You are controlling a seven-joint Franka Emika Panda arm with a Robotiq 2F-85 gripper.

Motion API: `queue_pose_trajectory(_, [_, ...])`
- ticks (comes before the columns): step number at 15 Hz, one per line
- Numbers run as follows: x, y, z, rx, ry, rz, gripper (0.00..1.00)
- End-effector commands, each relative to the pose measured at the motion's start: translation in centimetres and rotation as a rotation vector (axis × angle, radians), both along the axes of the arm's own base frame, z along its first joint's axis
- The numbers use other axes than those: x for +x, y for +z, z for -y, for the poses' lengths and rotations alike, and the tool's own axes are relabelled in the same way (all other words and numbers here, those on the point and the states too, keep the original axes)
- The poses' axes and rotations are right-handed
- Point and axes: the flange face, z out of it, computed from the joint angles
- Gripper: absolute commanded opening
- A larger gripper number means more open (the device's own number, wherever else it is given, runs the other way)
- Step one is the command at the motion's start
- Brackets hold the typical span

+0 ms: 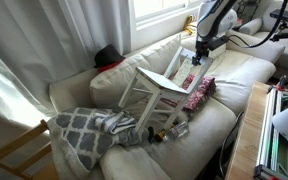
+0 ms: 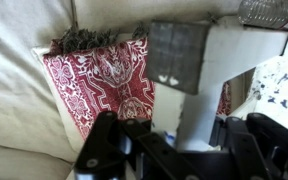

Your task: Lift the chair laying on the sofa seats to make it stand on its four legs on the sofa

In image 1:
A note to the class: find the white wooden chair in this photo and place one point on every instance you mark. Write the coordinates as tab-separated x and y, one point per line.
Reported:
157	81

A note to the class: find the black hat red band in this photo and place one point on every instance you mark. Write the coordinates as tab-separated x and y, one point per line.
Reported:
108	55

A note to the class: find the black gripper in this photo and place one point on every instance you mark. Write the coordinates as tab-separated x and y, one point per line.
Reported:
201	50

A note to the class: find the white round device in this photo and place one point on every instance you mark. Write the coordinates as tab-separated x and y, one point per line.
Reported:
285	121

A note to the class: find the white curtain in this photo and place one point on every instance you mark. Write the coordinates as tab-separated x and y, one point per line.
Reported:
34	43

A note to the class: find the white framed window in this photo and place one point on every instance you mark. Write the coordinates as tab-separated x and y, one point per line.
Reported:
154	8

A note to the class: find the aluminium robot stand frame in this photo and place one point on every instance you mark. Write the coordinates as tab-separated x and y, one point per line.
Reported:
277	156

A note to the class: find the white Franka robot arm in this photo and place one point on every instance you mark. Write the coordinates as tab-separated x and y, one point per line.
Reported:
214	16

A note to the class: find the brown wooden chair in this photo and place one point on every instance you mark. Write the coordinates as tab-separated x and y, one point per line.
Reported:
17	143

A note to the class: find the grey white lattice blanket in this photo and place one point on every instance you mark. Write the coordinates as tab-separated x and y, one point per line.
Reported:
80	136

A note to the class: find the light wooden table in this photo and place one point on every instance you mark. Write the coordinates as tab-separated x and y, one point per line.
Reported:
247	140

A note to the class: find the beige throw pillow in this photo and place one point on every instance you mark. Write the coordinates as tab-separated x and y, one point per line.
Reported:
130	165

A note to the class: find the red patterned folded blanket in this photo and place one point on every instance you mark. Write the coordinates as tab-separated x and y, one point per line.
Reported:
200	91

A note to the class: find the yellow windowsill item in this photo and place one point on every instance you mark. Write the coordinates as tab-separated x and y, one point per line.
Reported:
188	23

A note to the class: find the yellow black hand tool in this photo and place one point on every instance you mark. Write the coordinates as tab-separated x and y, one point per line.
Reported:
155	136

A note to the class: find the grey white striped cloth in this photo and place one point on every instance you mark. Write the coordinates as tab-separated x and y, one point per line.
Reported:
115	121

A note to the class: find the clear plastic bottle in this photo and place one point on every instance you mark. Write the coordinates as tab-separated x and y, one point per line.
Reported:
177	130

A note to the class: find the grey sofa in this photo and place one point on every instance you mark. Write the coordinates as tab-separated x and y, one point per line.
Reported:
284	50

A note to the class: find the beige fabric sofa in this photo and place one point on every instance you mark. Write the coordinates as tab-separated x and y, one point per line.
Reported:
197	143

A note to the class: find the grey bolster pillow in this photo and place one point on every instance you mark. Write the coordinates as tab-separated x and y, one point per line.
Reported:
250	26

